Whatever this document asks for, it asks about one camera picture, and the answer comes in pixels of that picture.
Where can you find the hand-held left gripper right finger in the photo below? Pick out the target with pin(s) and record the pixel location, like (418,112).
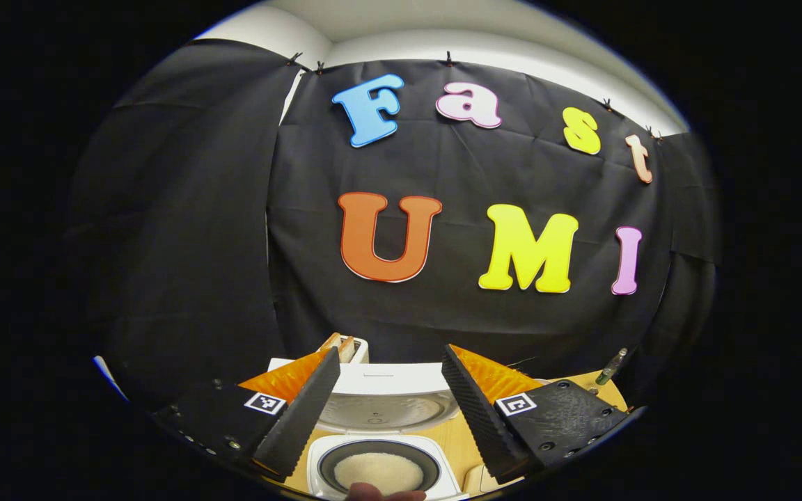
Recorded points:
(481,424)

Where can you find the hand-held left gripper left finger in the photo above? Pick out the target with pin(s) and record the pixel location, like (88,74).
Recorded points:
(303,417)

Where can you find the white rice cooker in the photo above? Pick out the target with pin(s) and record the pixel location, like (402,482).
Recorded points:
(387,407)

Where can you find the white rice heap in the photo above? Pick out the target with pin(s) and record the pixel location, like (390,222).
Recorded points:
(380,470)

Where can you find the toast bread slice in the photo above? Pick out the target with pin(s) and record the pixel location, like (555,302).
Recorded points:
(331,342)
(347,348)

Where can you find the white toaster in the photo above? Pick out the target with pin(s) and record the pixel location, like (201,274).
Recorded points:
(361,350)

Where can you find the green glass bottle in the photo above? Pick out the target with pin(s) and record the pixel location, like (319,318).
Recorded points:
(611,367)

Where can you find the black backdrop cloth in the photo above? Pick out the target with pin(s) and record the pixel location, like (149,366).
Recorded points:
(457,167)

